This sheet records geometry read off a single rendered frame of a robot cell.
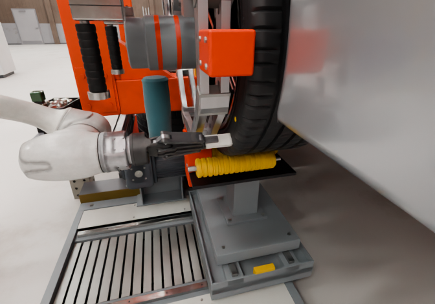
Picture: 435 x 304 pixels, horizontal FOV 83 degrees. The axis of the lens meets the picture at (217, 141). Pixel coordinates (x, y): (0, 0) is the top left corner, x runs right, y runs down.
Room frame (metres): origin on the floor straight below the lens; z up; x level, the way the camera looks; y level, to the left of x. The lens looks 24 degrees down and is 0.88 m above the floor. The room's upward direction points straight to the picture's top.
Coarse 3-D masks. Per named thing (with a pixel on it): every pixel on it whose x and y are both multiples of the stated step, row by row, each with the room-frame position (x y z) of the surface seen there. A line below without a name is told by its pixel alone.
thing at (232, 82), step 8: (232, 0) 0.64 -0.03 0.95; (208, 8) 0.91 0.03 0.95; (232, 8) 0.65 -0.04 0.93; (208, 16) 0.89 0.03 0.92; (232, 16) 0.67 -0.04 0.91; (240, 16) 0.52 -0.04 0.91; (208, 24) 0.99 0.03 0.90; (232, 24) 0.69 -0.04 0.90; (240, 24) 0.52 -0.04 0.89; (232, 80) 0.62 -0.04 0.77; (232, 88) 0.62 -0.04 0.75; (232, 96) 0.91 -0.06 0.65; (232, 104) 0.55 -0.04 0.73; (224, 120) 0.75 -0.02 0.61; (224, 128) 0.64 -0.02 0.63
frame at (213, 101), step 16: (176, 0) 0.94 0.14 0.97; (208, 0) 0.48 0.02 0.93; (224, 0) 0.49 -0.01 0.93; (224, 16) 0.49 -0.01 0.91; (192, 80) 0.93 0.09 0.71; (208, 80) 0.48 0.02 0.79; (224, 80) 0.49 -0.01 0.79; (192, 96) 0.88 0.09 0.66; (208, 96) 0.48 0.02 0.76; (224, 96) 0.49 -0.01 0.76; (192, 112) 0.83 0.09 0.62; (208, 112) 0.49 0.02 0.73; (224, 112) 0.51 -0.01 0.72; (192, 128) 0.61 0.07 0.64; (208, 128) 0.61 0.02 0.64
